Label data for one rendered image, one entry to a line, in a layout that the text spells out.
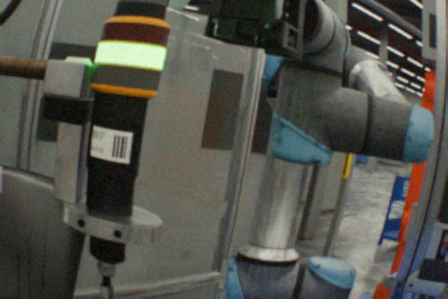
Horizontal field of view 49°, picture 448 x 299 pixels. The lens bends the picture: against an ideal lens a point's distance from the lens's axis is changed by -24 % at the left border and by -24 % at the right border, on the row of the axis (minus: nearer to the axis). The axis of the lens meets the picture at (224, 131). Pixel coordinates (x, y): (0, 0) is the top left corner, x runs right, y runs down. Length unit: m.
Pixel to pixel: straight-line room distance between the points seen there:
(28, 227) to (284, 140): 0.33
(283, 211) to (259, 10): 0.59
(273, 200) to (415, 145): 0.43
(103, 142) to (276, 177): 0.73
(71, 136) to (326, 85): 0.38
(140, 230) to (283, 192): 0.72
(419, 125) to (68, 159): 0.46
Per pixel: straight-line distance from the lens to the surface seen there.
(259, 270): 1.05
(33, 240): 0.49
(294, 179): 1.04
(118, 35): 0.33
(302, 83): 0.66
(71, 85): 0.34
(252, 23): 0.50
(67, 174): 0.35
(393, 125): 0.67
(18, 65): 0.37
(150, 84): 0.34
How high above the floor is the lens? 1.54
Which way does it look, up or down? 3 degrees down
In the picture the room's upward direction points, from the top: 9 degrees clockwise
